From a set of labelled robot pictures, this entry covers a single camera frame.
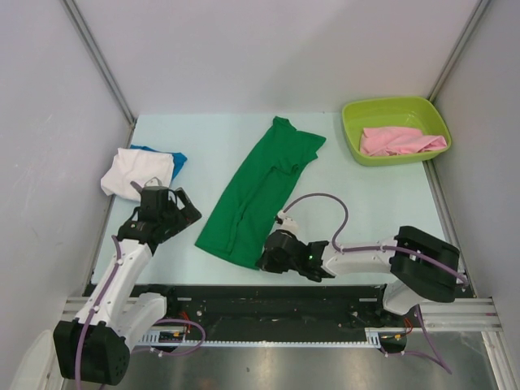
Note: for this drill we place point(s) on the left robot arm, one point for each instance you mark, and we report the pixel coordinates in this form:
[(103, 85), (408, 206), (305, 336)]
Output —
[(95, 346)]

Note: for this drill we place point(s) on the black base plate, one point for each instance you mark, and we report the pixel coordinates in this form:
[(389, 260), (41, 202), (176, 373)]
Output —
[(278, 313)]

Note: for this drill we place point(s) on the lime green plastic basin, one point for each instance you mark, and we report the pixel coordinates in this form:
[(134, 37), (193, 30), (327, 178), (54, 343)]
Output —
[(410, 112)]

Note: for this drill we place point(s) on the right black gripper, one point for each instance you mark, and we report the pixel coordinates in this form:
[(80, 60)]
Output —
[(266, 264)]

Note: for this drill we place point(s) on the blue t shirt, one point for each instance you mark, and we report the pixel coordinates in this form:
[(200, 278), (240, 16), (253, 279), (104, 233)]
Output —
[(179, 159)]

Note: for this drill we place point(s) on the grey slotted cable duct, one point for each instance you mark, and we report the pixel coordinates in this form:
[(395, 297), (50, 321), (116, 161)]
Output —
[(165, 339)]

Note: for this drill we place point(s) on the left aluminium frame post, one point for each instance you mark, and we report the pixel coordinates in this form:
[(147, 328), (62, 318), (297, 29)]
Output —
[(92, 47)]

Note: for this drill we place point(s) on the green t shirt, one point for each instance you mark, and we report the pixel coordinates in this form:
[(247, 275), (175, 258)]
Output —
[(241, 221)]

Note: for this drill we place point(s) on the aluminium rail right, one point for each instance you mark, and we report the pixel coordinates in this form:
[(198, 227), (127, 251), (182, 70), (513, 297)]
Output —
[(462, 315)]

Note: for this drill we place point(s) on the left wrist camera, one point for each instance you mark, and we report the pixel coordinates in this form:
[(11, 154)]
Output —
[(153, 182)]

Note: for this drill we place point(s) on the aluminium rail left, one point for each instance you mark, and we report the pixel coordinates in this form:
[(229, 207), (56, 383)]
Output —
[(74, 312)]

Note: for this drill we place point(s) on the white t shirt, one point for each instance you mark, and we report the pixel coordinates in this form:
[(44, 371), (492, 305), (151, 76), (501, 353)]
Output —
[(133, 165)]

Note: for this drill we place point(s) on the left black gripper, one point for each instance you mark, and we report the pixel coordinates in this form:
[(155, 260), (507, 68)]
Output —
[(185, 216)]

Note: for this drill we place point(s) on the aluminium rail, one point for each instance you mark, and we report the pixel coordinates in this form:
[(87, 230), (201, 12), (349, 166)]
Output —
[(462, 315), (74, 312)]

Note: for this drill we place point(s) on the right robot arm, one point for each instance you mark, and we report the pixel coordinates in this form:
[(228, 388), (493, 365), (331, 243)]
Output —
[(425, 267)]

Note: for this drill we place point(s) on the right aluminium frame post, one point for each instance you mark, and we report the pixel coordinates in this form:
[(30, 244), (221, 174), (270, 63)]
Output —
[(477, 15)]

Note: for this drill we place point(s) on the pink t shirt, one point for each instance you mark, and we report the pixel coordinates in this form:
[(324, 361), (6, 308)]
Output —
[(391, 141)]

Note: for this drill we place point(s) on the aluminium frame post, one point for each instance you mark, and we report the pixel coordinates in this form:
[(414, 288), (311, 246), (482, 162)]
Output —
[(92, 47), (477, 15)]

